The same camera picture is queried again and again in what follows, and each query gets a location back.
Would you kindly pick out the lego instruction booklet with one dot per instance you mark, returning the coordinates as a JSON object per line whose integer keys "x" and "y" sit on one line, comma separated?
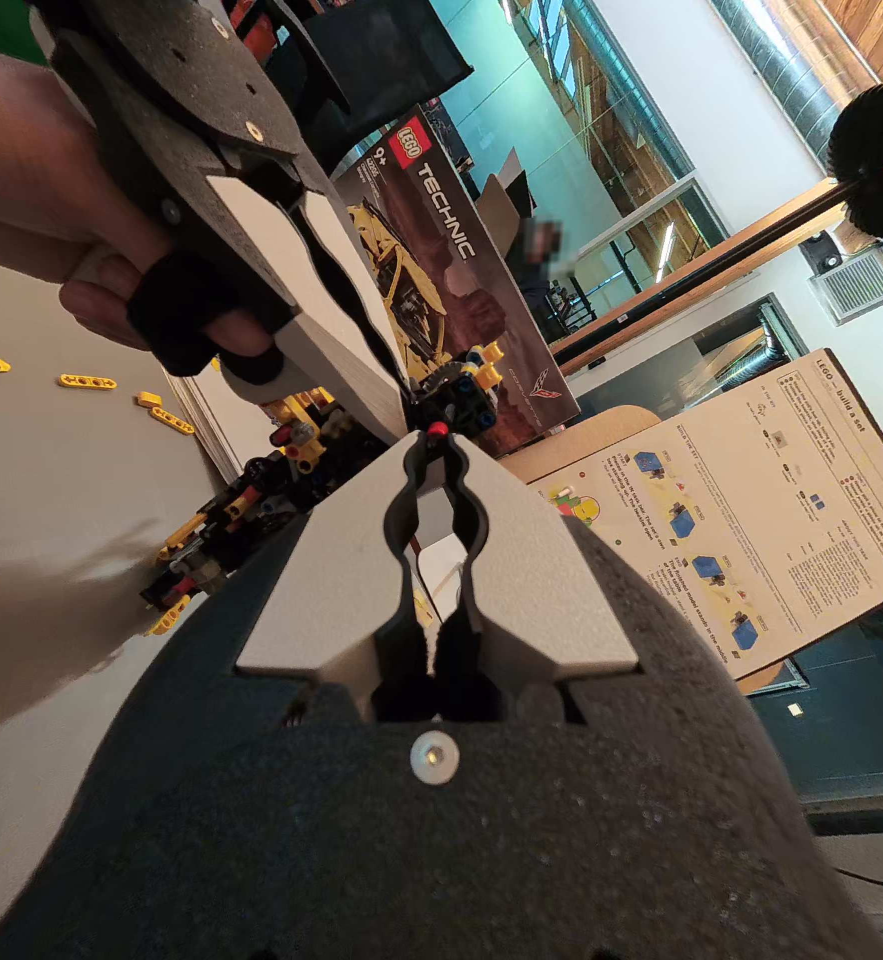
{"x": 216, "y": 427}

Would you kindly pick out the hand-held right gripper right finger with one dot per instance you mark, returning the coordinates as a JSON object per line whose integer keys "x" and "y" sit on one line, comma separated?
{"x": 546, "y": 600}

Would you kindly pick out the instruction sign board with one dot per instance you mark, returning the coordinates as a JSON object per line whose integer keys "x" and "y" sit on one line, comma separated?
{"x": 749, "y": 510}

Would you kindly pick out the white vent grille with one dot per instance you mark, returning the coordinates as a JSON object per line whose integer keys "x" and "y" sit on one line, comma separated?
{"x": 860, "y": 285}

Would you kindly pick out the silver air duct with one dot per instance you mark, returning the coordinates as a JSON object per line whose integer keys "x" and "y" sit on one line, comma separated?
{"x": 794, "y": 67}

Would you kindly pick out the black ribbed disc on rod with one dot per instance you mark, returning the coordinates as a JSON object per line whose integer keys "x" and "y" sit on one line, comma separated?
{"x": 880, "y": 157}

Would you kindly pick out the brown cardboard piece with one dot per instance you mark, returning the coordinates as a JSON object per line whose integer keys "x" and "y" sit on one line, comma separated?
{"x": 503, "y": 206}

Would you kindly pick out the yellow lego beam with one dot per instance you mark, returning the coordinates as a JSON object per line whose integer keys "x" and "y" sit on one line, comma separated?
{"x": 87, "y": 382}
{"x": 171, "y": 420}

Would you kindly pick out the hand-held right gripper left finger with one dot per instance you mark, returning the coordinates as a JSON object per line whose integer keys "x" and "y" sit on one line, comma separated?
{"x": 321, "y": 592}

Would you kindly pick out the small yellow lego connector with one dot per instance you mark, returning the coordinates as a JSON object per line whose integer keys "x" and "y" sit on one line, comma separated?
{"x": 150, "y": 400}

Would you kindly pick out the dark lego set box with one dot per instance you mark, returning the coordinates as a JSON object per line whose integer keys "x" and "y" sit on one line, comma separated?
{"x": 471, "y": 285}

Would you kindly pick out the person's left hand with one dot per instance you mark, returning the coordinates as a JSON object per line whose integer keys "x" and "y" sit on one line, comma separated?
{"x": 29, "y": 187}

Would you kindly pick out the black yellow lego car chassis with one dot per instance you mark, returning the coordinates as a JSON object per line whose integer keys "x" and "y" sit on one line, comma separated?
{"x": 299, "y": 450}

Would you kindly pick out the dark teal panel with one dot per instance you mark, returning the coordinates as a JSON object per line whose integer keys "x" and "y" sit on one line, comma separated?
{"x": 846, "y": 735}

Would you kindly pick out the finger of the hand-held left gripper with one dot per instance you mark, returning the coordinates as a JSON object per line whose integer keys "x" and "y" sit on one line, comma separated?
{"x": 261, "y": 240}
{"x": 351, "y": 255}

